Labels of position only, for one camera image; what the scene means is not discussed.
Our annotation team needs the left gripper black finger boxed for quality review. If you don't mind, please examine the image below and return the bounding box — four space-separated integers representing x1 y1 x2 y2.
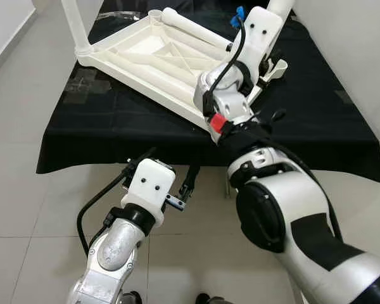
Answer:
180 164 201 201

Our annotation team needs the white plastic children table top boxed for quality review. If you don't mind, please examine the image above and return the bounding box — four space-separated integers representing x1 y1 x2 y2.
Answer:
75 9 289 134

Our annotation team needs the black cloth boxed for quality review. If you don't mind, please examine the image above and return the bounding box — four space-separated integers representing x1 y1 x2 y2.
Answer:
37 0 380 183

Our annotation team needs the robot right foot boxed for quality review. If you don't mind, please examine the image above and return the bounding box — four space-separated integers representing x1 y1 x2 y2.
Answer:
195 293 232 304

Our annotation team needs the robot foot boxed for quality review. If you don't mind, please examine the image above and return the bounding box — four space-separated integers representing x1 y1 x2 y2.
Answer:
195 293 232 304
117 291 143 304

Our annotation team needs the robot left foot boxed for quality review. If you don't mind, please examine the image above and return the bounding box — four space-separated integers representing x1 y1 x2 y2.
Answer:
117 291 143 304

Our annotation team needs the clear tape patch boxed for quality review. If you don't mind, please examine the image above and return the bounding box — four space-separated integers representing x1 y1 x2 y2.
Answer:
63 66 111 105

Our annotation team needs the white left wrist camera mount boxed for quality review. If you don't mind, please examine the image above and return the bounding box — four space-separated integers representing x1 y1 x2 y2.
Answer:
122 158 177 225

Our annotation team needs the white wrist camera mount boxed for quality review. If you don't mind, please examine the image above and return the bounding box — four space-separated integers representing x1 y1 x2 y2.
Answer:
122 158 177 225
231 6 284 80

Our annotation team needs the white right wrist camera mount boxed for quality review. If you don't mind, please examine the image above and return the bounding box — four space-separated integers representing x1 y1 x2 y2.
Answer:
231 6 284 80

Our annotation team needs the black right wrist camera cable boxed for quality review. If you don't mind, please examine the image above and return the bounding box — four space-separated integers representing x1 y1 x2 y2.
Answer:
203 6 248 115

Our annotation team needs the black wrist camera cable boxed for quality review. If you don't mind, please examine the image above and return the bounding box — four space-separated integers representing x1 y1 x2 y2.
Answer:
203 6 248 115
76 166 130 254

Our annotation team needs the black left wrist camera cable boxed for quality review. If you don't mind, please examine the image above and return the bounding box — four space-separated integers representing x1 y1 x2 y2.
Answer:
76 166 130 254

